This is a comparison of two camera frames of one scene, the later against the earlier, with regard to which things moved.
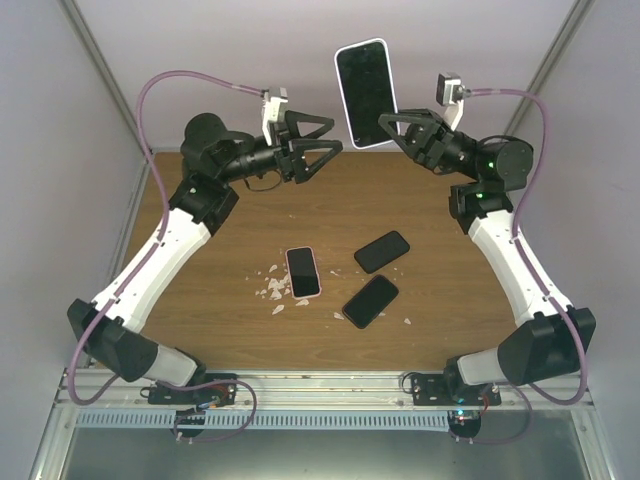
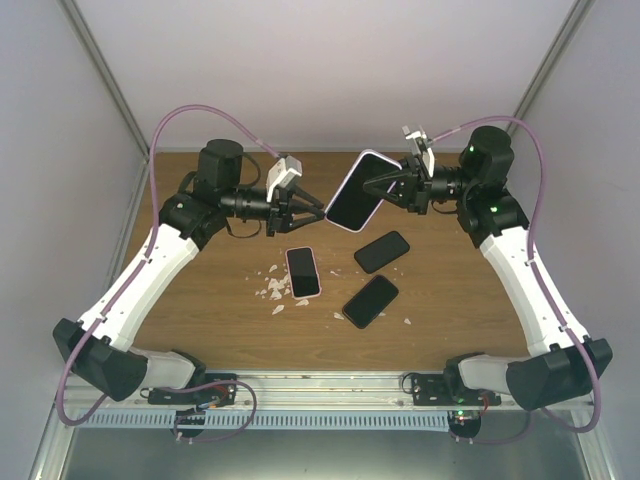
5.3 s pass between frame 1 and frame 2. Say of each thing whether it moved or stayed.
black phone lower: stayed
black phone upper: stayed
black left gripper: moved
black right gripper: moved
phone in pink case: stayed
